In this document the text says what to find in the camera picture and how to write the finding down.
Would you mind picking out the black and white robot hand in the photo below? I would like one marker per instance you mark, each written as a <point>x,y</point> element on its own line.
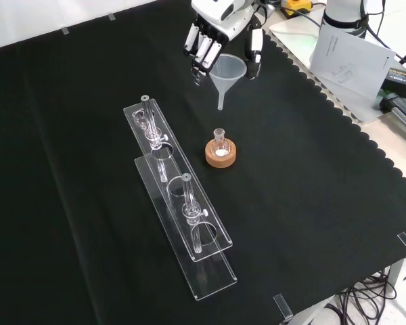
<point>220,17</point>

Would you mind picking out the clear plastic funnel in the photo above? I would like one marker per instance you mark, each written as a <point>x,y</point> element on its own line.
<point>227,72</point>

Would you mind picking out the clear acrylic funnel stand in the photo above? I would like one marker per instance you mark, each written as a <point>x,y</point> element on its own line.
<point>189,210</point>

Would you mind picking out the yellow stop button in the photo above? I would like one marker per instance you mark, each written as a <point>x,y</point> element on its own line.
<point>297,4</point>

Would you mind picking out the small round-bottom glass flask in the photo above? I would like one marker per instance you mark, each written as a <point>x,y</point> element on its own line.
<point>220,147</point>

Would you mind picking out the white printed paper sheet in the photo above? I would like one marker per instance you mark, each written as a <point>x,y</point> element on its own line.
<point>352,61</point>

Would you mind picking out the black power adapter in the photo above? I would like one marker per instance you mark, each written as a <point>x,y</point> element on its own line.
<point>404,79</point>

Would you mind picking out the black bench cloth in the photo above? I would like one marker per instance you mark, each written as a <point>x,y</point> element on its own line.
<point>88,169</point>

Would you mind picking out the grey and black hand tool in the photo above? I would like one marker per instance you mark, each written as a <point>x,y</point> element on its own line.
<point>401,110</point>

